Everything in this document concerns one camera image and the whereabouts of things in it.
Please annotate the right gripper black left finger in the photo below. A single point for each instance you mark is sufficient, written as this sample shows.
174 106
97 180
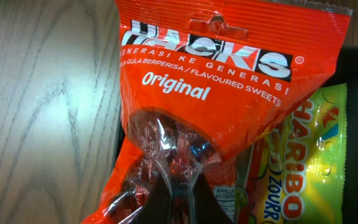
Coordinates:
158 207

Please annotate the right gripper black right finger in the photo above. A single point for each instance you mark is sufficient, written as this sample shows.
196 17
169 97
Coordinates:
207 209

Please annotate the Haribo Worms Zourr bag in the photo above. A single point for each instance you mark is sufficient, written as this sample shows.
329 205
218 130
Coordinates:
296 173

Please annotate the red Hacks candy bag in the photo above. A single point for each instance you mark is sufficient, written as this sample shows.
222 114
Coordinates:
201 81

